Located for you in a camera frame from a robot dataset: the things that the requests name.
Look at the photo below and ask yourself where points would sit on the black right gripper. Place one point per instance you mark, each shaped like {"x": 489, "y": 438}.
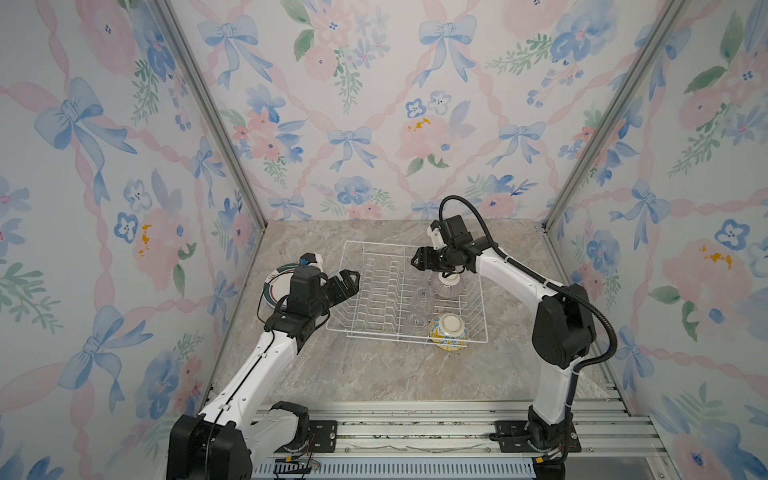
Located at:
{"x": 424, "y": 260}

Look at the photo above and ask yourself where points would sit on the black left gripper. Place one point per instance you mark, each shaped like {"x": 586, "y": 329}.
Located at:
{"x": 350, "y": 287}

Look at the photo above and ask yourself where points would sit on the white plate dark underside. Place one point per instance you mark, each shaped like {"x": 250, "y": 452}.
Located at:
{"x": 277, "y": 284}

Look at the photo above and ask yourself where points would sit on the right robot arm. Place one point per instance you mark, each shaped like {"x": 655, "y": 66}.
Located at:
{"x": 563, "y": 328}

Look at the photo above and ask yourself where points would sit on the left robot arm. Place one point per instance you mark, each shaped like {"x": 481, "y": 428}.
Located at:
{"x": 252, "y": 384}

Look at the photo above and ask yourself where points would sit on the clear faceted glass middle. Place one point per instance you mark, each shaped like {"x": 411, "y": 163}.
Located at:
{"x": 422, "y": 298}

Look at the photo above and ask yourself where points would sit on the clear faceted glass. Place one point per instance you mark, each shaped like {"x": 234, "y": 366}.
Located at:
{"x": 422, "y": 298}
{"x": 417, "y": 324}

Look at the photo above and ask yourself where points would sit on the purple striped bowl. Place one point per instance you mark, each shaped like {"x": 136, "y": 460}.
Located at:
{"x": 447, "y": 286}

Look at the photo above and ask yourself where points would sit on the clear faceted glass front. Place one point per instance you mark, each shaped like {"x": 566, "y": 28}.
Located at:
{"x": 417, "y": 324}

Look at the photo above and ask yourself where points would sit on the blue yellow patterned bowl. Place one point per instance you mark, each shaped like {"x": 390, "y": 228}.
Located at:
{"x": 448, "y": 332}

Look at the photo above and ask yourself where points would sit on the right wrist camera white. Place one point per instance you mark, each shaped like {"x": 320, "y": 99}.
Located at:
{"x": 435, "y": 235}

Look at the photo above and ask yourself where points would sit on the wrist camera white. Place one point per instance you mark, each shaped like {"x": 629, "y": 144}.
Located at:
{"x": 435, "y": 235}
{"x": 312, "y": 259}

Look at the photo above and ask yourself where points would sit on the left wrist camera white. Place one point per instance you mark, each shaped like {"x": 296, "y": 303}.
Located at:
{"x": 312, "y": 259}

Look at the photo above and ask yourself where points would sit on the white wire dish rack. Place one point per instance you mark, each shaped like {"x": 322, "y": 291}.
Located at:
{"x": 387, "y": 282}

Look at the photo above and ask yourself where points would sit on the right aluminium corner post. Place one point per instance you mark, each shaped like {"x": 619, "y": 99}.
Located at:
{"x": 658, "y": 35}

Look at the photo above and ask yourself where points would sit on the aluminium corner post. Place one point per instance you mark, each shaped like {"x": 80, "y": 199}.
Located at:
{"x": 179, "y": 46}
{"x": 658, "y": 35}

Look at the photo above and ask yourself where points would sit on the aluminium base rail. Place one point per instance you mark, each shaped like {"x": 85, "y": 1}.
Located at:
{"x": 413, "y": 440}

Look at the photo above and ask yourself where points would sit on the left aluminium corner post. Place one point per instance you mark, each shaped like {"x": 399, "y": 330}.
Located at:
{"x": 179, "y": 46}

